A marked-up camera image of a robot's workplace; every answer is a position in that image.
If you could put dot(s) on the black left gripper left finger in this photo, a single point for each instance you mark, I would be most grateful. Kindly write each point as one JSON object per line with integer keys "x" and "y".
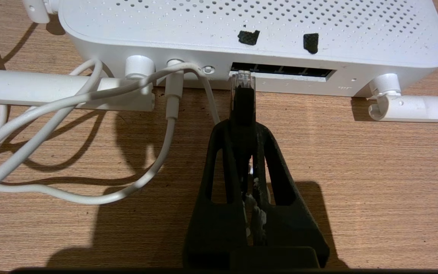
{"x": 215, "y": 228}

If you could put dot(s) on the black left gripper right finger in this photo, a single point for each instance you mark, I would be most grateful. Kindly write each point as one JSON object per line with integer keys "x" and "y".
{"x": 291, "y": 228}

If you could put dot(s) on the white router with antennas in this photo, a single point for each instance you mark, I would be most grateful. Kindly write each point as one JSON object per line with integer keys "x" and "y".
{"x": 242, "y": 34}

